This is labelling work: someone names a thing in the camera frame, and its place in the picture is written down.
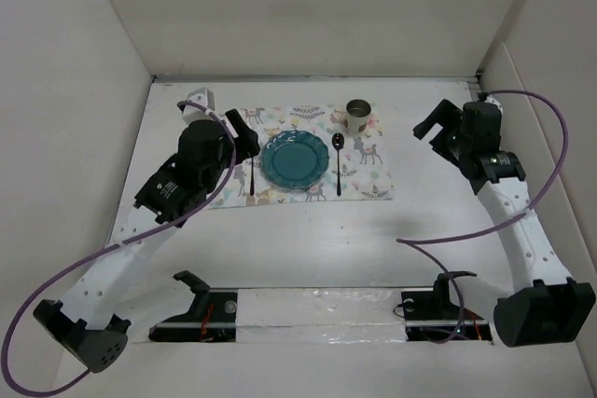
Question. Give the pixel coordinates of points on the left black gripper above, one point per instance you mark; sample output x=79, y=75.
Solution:
x=246, y=146

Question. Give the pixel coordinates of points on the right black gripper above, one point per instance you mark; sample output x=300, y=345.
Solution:
x=448, y=115

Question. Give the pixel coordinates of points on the black metal fork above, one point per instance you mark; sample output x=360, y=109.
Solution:
x=252, y=177

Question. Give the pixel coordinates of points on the teal ceramic plate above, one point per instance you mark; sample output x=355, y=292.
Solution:
x=294, y=159

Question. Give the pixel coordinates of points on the floral animal print napkin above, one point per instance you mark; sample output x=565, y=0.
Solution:
x=364, y=169

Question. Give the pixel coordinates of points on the black metal spoon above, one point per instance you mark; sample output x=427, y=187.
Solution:
x=338, y=144

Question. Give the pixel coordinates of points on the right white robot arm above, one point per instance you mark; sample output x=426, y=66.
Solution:
x=546, y=305

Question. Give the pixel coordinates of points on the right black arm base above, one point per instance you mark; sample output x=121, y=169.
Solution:
x=430, y=315

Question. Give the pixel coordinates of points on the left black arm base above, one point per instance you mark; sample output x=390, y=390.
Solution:
x=210, y=317

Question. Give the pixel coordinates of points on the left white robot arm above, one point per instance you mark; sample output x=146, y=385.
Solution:
x=84, y=320

